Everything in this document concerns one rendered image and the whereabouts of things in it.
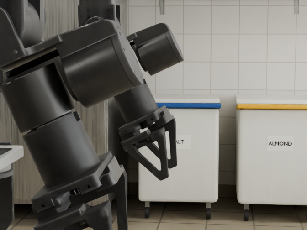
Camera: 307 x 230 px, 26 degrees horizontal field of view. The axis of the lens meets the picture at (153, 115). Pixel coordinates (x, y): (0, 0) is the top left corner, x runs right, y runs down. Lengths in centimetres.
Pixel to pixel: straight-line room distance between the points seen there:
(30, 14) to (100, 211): 19
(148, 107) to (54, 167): 44
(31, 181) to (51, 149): 358
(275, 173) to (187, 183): 56
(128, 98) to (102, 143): 301
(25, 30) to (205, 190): 373
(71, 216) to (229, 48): 429
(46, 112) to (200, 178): 369
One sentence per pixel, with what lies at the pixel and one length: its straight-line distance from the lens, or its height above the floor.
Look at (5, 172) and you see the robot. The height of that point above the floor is 101.
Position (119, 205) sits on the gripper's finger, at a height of 103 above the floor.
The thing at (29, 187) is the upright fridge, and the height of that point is 26.
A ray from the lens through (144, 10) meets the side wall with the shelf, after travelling 487.
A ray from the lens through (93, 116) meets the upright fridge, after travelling 402.
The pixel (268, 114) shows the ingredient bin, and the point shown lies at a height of 70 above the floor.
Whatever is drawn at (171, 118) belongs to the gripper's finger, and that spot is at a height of 107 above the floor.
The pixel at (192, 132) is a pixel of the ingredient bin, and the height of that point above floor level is 58.
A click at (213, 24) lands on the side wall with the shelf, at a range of 483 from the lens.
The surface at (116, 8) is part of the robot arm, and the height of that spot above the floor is 125.
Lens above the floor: 121
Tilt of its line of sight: 7 degrees down
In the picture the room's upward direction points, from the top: straight up
